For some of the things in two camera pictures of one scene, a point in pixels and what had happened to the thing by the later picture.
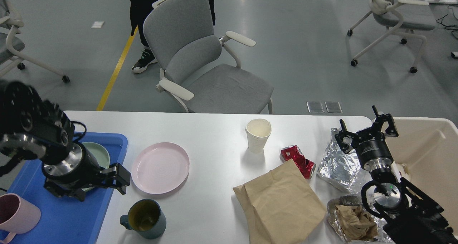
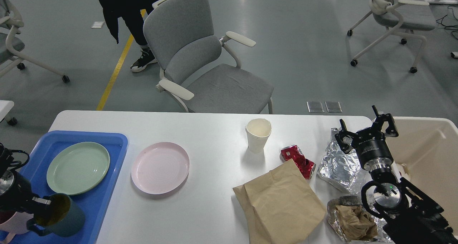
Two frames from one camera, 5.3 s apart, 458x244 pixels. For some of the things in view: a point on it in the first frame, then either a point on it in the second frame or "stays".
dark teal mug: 145,217 -> 58,216
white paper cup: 257,131 stays
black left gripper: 81,169 -> 19,196
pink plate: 160,168 stays
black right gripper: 371,145 stays
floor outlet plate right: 333,107 stays
